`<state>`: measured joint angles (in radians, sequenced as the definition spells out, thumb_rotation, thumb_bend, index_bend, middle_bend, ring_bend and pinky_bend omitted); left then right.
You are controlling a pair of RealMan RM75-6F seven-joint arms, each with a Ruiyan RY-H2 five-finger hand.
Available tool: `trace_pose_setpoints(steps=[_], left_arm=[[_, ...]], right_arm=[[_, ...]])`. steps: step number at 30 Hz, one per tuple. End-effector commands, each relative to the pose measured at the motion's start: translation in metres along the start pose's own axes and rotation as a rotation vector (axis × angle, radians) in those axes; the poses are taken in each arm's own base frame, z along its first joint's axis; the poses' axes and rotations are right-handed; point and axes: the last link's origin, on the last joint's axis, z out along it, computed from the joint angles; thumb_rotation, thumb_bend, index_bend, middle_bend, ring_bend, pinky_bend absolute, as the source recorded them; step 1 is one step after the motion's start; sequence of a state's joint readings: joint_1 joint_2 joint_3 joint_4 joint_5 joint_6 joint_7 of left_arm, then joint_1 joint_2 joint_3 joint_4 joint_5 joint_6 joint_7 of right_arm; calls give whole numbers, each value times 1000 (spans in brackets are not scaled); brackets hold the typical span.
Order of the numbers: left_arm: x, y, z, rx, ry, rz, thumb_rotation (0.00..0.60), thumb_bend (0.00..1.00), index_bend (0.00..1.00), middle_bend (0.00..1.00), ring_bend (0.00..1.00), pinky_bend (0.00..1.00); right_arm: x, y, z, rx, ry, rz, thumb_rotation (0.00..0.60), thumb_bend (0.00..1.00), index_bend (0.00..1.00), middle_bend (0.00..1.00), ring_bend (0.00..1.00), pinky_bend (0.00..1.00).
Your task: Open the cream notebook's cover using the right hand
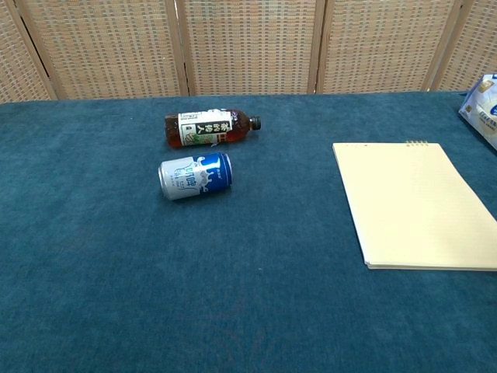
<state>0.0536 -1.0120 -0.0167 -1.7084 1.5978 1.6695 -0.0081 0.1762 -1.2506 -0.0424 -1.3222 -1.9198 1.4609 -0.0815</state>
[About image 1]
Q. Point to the woven bamboo folding screen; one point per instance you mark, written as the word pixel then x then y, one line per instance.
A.
pixel 248 46

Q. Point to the brown tea bottle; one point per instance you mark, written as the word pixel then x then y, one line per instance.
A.
pixel 209 128

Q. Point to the blue white drink can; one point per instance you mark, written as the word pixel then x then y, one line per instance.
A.
pixel 194 175

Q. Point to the white blue tissue pack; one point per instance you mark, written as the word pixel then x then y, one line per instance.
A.
pixel 483 107

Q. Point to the teal tablecloth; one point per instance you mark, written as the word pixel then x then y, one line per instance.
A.
pixel 194 272

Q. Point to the yellow spiral notepad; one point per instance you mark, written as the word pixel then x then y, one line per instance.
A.
pixel 407 206

